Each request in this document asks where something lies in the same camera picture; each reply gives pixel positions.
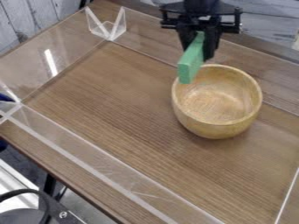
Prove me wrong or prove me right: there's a black chair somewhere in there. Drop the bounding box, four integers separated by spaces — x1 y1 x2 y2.
0 189 87 224

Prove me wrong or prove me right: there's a clear acrylic corner bracket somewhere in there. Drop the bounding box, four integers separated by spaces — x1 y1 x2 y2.
85 7 127 41

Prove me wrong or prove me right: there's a green rectangular block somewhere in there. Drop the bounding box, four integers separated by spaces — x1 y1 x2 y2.
178 31 204 84

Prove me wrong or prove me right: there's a brown wooden bowl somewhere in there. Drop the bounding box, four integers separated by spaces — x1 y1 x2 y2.
172 64 263 139

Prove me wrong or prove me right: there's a clear acrylic tray wall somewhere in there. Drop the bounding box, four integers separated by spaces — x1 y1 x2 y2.
0 1 299 224

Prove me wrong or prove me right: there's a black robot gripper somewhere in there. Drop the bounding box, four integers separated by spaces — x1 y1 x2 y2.
159 0 243 60

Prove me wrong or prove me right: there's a black table leg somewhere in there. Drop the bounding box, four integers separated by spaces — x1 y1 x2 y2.
43 174 56 196

